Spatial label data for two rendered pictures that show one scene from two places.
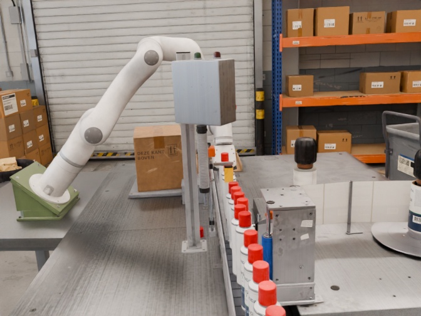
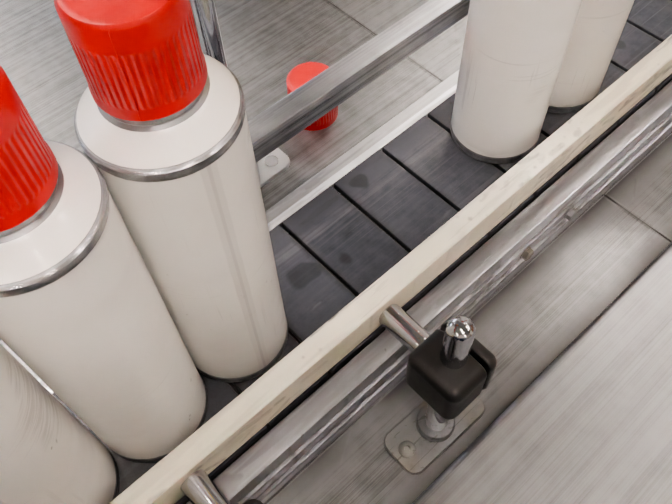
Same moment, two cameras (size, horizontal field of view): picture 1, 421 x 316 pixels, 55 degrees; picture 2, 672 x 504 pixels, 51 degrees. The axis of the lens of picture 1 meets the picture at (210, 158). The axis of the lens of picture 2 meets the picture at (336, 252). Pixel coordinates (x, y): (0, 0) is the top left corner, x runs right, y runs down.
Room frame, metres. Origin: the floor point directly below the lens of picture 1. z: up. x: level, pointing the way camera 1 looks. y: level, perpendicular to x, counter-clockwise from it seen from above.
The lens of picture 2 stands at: (1.19, -0.22, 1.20)
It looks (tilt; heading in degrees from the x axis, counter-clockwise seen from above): 58 degrees down; 52
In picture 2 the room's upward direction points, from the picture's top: 3 degrees counter-clockwise
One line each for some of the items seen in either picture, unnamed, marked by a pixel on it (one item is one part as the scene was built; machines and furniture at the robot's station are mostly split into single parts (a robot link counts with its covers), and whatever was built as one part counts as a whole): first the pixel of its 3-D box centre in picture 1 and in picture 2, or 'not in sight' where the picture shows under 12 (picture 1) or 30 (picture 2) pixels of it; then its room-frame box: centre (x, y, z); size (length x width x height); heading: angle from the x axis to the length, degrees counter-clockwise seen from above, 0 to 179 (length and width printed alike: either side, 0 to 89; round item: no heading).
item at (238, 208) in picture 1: (240, 240); not in sight; (1.04, -0.08, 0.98); 0.05 x 0.05 x 0.20
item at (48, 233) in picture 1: (69, 201); not in sight; (1.90, 0.71, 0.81); 0.90 x 0.90 x 0.04; 86
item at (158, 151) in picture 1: (160, 156); not in sight; (2.04, 0.26, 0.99); 0.30 x 0.24 x 0.27; 8
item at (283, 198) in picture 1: (285, 197); not in sight; (0.94, -0.18, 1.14); 0.14 x 0.11 x 0.01; 2
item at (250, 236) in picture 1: (251, 271); not in sight; (0.88, -0.09, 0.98); 0.05 x 0.05 x 0.20
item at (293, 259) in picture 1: (283, 245); not in sight; (0.94, -0.18, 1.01); 0.14 x 0.13 x 0.26; 2
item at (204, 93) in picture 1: (204, 91); not in sight; (1.26, 0.01, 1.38); 0.17 x 0.10 x 0.19; 57
